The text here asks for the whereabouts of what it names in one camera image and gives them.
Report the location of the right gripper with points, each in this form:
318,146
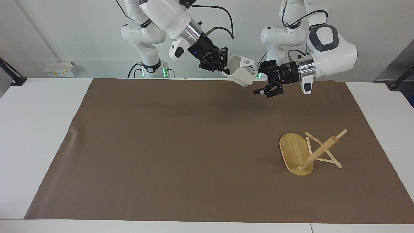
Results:
203,48

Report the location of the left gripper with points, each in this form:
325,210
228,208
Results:
286,73

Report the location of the white faceted cup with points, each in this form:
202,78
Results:
241,72

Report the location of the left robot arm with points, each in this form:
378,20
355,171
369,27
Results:
336,55

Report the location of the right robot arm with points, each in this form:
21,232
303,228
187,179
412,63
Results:
168,16

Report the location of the wooden cup rack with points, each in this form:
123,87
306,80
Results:
294,153

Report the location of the black stand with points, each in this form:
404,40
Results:
14,77
399,81

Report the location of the white wall socket box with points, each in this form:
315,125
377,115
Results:
59,69

